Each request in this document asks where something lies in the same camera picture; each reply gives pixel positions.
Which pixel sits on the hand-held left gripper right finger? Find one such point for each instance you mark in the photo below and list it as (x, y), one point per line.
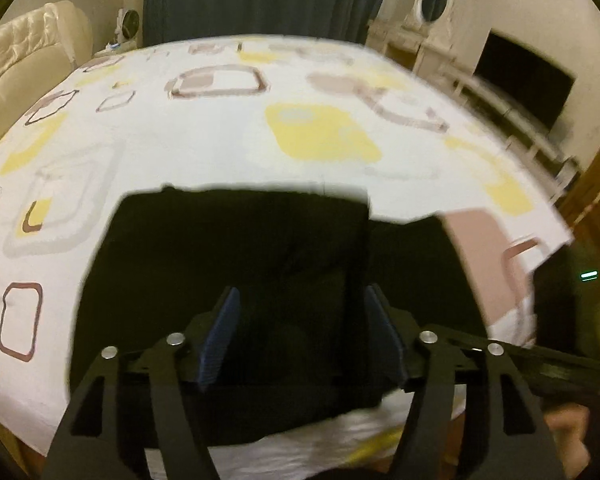
(385, 335)

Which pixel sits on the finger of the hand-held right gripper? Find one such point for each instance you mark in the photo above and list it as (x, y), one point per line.
(565, 372)

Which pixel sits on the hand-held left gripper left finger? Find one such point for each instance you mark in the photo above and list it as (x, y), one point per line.
(220, 335)

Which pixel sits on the black pants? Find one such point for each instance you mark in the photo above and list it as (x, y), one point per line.
(290, 250)

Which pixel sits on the person's right hand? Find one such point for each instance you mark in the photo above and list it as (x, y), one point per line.
(572, 432)

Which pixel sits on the wooden door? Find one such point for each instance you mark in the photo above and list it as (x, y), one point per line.
(597, 185)

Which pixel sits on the bed with patterned sheet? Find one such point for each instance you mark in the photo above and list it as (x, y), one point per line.
(190, 140)

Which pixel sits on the cream television stand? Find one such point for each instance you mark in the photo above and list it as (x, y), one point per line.
(525, 140)

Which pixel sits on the black television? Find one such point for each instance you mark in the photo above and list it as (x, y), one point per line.
(520, 77)

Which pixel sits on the cream dressing table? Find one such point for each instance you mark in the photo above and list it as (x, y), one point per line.
(405, 40)

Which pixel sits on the small desk fan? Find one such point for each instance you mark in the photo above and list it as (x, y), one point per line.
(129, 22)

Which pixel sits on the cream tufted headboard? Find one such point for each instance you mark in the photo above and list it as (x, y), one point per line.
(25, 60)

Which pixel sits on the oval vanity mirror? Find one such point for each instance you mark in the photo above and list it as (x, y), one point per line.
(432, 0)

